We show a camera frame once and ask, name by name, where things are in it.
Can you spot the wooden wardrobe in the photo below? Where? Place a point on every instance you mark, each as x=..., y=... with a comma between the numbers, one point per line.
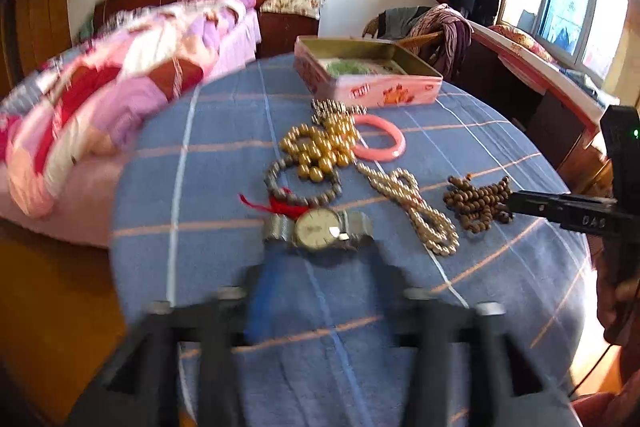
x=40, y=7

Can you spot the grey garment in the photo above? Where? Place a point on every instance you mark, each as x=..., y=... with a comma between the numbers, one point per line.
x=400, y=19

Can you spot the silver wristwatch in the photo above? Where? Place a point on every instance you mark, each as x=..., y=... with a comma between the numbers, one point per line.
x=315, y=229

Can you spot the blue plaid cloth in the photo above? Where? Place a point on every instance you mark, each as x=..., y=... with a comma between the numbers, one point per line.
x=225, y=207

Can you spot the pink patchwork quilt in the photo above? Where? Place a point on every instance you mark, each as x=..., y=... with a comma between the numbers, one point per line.
x=100, y=107

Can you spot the red floral desk cloth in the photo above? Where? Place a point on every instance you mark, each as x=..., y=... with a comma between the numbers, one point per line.
x=530, y=47

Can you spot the dark wooden desk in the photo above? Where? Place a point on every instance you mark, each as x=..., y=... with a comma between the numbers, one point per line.
x=500, y=77

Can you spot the person's right forearm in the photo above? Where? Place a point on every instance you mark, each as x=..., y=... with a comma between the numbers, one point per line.
x=615, y=412

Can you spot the pink bed mattress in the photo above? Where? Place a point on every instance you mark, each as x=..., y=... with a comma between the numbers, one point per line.
x=235, y=47

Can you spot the window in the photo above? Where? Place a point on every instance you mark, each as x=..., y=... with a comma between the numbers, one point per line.
x=570, y=7

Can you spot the pink tin box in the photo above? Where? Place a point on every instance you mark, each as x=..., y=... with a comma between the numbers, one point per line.
x=380, y=94

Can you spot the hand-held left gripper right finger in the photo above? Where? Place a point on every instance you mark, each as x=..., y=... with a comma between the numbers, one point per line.
x=387, y=302

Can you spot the wooden nightstand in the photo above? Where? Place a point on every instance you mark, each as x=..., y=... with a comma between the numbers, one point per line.
x=287, y=37

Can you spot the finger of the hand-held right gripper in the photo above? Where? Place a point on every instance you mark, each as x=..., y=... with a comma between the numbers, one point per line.
x=560, y=209

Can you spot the green beaded jewelry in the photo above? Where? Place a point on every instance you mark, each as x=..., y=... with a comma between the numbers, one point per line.
x=345, y=67

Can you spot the person's right hand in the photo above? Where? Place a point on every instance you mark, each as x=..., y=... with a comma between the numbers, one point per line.
x=607, y=307

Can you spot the pink bangle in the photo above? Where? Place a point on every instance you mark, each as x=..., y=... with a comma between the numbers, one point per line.
x=395, y=147

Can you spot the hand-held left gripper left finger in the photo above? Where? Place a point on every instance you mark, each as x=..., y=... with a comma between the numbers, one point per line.
x=262, y=307

